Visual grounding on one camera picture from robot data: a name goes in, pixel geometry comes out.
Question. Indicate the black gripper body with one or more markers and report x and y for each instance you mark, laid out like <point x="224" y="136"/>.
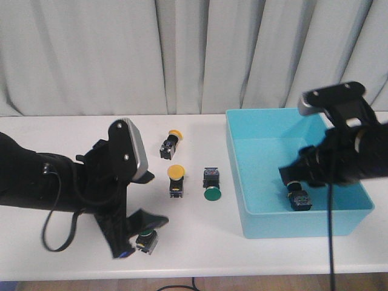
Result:
<point x="106" y="194"/>
<point x="332" y="160"/>

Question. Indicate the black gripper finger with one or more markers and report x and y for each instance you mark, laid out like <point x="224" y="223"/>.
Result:
<point x="142" y="221"/>
<point x="315" y="183"/>
<point x="294" y="172"/>
<point x="144" y="179"/>

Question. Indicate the red button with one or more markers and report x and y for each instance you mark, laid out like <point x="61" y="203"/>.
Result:
<point x="299" y="199"/>

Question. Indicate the yellow button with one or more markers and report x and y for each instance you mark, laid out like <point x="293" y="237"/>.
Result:
<point x="176" y="175"/>
<point x="168" y="147"/>

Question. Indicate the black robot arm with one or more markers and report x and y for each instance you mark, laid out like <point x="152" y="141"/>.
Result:
<point x="42" y="181"/>
<point x="371" y="148"/>

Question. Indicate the blue plastic box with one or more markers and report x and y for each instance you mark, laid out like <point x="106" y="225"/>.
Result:
<point x="260" y="142"/>

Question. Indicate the green button upright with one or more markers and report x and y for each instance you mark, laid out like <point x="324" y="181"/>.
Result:
<point x="147" y="241"/>

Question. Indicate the green button lying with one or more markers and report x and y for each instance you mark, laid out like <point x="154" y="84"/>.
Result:
<point x="211" y="186"/>

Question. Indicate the grey curtain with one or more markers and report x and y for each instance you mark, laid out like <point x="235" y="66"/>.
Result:
<point x="185" y="57"/>

